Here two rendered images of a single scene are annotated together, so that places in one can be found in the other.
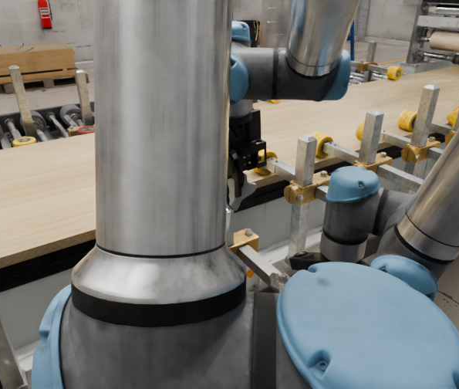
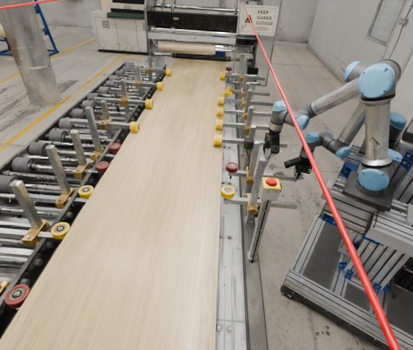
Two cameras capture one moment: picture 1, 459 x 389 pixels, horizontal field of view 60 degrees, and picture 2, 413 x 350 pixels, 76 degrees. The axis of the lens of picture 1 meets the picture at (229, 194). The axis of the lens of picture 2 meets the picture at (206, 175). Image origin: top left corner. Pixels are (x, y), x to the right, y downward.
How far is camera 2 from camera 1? 140 cm
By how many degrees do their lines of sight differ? 47
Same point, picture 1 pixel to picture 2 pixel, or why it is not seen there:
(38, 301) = not seen: hidden behind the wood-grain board
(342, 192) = (315, 139)
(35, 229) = (205, 210)
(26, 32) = not seen: outside the picture
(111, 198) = (385, 151)
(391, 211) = (323, 139)
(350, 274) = not seen: hidden behind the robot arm
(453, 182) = (355, 129)
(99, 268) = (385, 160)
